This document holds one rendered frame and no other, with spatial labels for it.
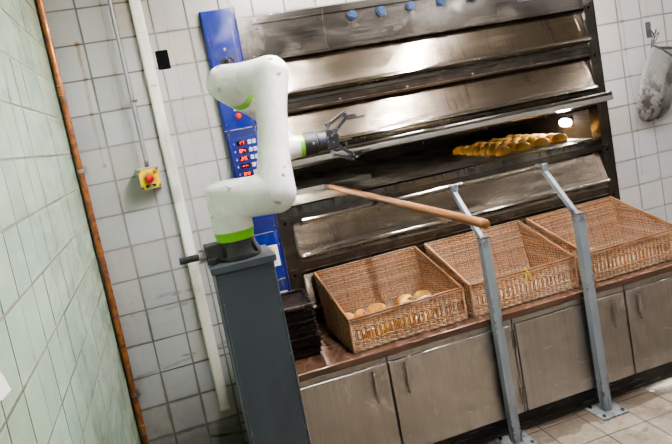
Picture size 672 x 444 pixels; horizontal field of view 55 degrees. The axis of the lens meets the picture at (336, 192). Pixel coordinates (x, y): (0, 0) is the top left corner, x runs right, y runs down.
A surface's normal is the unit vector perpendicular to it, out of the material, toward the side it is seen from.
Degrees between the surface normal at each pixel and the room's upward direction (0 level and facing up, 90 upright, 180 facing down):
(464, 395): 90
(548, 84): 69
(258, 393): 90
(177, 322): 90
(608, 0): 90
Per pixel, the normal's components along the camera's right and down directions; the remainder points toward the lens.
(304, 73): 0.18, -0.28
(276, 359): 0.28, 0.07
